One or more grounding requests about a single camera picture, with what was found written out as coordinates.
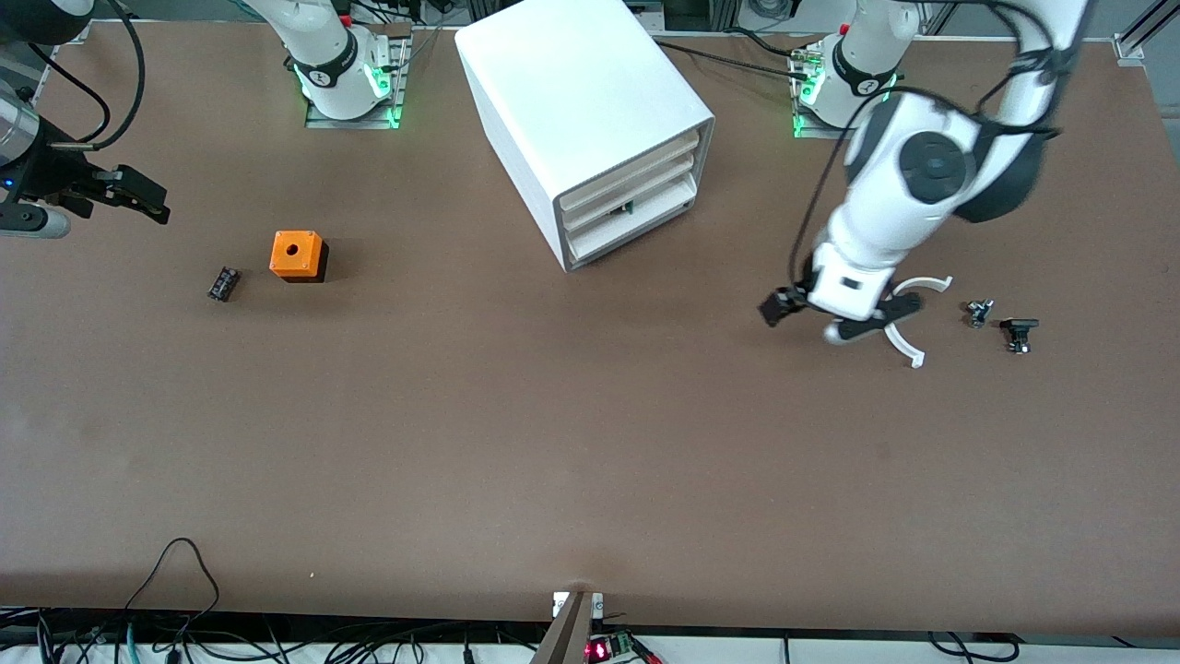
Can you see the white box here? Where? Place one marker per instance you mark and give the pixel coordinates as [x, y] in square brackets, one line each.
[636, 229]

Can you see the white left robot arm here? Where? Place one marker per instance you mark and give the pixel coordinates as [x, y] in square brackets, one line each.
[913, 184]

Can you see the small black silver clip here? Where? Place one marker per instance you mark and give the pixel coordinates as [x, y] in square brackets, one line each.
[977, 314]

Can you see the small black terminal block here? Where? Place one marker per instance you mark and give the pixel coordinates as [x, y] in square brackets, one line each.
[224, 284]

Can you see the small black flat-headed part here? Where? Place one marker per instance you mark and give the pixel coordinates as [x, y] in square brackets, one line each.
[1018, 326]

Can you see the orange box with hole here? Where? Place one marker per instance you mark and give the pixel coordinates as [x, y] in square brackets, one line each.
[295, 254]

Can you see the circuit board with red light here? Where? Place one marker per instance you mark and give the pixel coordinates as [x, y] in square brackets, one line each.
[608, 648]

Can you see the white curved plastic bracket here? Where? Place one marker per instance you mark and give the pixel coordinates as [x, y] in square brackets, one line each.
[926, 283]

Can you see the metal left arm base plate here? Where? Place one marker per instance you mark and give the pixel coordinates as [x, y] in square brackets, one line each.
[807, 124]

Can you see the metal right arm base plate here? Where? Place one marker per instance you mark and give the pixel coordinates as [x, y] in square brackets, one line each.
[398, 92]

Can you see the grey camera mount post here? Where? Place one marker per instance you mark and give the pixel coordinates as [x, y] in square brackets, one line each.
[567, 636]

